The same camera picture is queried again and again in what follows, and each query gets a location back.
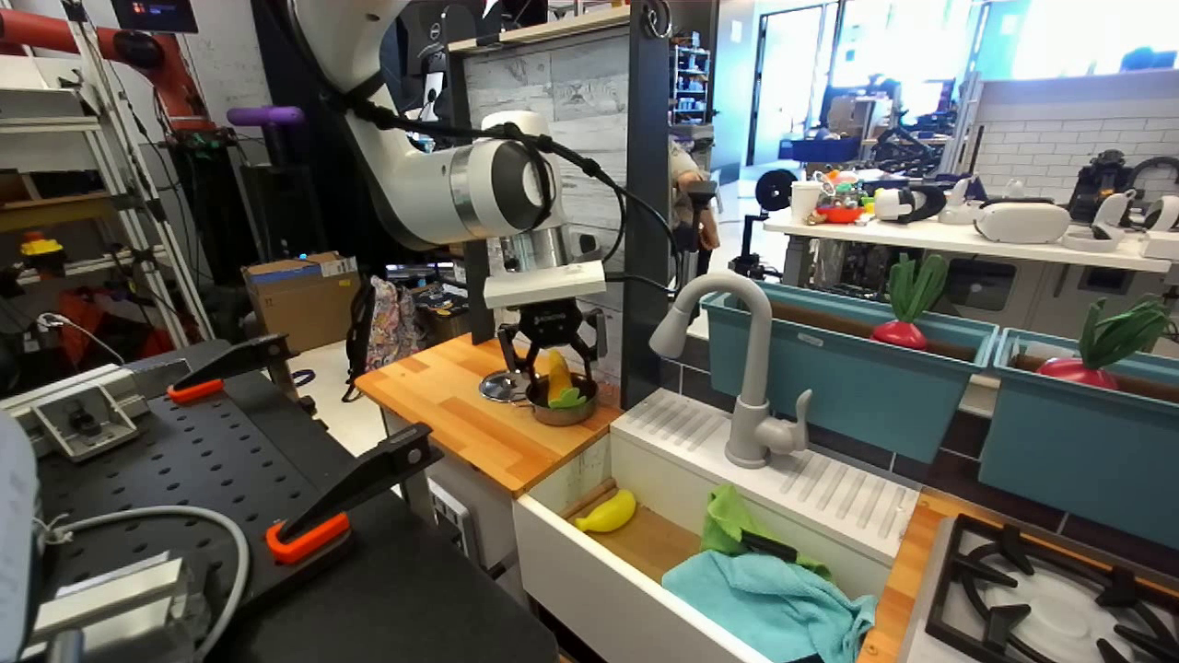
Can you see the black clamp orange tip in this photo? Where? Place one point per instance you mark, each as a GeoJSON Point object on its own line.
{"type": "Point", "coordinates": [355, 479]}
{"type": "Point", "coordinates": [232, 361]}

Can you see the grey toy faucet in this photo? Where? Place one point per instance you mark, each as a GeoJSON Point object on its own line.
{"type": "Point", "coordinates": [754, 393]}

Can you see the green cloth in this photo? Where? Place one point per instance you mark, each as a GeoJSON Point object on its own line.
{"type": "Point", "coordinates": [728, 529]}

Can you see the grey stone-look back panel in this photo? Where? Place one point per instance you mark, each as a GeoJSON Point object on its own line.
{"type": "Point", "coordinates": [577, 111]}

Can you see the red toy radish green leaves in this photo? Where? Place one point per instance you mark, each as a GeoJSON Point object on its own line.
{"type": "Point", "coordinates": [906, 297]}
{"type": "Point", "coordinates": [1109, 333]}

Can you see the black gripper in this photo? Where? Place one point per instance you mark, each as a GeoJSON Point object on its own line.
{"type": "Point", "coordinates": [551, 324]}

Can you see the patterned bag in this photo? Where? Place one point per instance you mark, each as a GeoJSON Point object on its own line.
{"type": "Point", "coordinates": [386, 333]}

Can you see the small metal pot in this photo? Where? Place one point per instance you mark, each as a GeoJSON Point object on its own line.
{"type": "Point", "coordinates": [560, 415]}

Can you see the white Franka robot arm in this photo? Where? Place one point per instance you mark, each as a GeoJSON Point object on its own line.
{"type": "Point", "coordinates": [424, 185]}

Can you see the wooden counter white cabinet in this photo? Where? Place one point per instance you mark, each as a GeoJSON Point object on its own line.
{"type": "Point", "coordinates": [453, 408]}

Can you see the yellow toy carrot green leaves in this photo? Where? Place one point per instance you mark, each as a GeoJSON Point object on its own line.
{"type": "Point", "coordinates": [554, 379]}

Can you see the cardboard box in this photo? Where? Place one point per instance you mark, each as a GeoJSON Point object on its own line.
{"type": "Point", "coordinates": [301, 301]}

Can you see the grey toy stove black burners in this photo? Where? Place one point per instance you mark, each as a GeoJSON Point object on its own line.
{"type": "Point", "coordinates": [1054, 600]}

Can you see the metal bracket plate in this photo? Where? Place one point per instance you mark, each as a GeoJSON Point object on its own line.
{"type": "Point", "coordinates": [83, 425]}

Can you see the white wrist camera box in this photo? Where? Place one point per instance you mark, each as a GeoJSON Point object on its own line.
{"type": "Point", "coordinates": [543, 285]}

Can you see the black upright post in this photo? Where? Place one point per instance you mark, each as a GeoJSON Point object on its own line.
{"type": "Point", "coordinates": [647, 185]}

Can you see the teal planter box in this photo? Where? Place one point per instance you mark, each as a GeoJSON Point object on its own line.
{"type": "Point", "coordinates": [1082, 453]}
{"type": "Point", "coordinates": [849, 388]}

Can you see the white toy sink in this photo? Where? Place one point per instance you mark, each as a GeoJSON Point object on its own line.
{"type": "Point", "coordinates": [591, 576]}

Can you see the white background table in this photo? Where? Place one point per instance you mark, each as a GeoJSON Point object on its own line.
{"type": "Point", "coordinates": [958, 239]}

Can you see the yellow toy banana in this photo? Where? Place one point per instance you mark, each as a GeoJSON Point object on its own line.
{"type": "Point", "coordinates": [609, 514]}

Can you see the black perforated board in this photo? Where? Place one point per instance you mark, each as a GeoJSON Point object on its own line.
{"type": "Point", "coordinates": [222, 453]}

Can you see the blue cloth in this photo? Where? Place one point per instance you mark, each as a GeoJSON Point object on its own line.
{"type": "Point", "coordinates": [775, 610]}

